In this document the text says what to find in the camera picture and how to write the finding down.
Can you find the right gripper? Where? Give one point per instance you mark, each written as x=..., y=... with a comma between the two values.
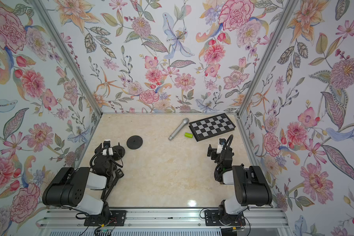
x=214, y=157

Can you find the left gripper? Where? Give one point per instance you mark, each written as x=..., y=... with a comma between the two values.
x=99, y=156

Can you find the black stand pole with clip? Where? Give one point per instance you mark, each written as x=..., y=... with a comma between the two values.
x=112, y=181

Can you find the black round stand base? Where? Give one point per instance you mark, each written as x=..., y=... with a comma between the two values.
x=134, y=142

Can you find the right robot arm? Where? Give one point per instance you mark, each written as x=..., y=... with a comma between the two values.
x=250, y=186

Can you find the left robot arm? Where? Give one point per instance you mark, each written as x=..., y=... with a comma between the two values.
x=86, y=189

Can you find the silver microphone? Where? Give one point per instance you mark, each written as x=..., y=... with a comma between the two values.
x=183, y=123

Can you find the black checkered chess box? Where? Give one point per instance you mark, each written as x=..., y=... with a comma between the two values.
x=212, y=126

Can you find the green cylinder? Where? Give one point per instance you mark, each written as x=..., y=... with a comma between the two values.
x=188, y=135

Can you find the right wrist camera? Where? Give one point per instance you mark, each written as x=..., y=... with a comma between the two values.
x=221, y=144

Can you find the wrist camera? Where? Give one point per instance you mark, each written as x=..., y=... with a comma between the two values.
x=107, y=149
x=221, y=144

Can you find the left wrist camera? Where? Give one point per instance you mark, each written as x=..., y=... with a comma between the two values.
x=107, y=149

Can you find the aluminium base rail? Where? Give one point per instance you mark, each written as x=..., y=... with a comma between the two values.
x=166, y=222

